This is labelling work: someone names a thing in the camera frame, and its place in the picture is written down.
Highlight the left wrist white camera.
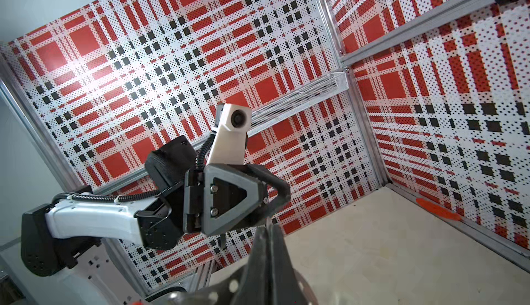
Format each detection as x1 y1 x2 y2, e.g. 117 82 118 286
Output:
206 104 252 165

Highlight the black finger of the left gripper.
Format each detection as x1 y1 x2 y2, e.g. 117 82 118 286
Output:
202 164 267 236
248 163 292 227

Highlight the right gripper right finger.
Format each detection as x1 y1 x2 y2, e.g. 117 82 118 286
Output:
269 223 306 304

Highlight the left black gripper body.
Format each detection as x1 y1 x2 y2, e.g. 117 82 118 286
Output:
183 168 204 234

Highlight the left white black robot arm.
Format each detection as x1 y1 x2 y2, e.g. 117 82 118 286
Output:
21 136 291 304

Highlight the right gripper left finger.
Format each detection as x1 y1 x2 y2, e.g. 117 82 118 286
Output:
231 226 270 304

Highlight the silver keyring with red handle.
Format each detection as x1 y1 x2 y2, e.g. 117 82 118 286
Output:
137 265 318 304

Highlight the red flat tag by wall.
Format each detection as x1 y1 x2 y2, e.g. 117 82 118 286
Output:
415 198 461 222

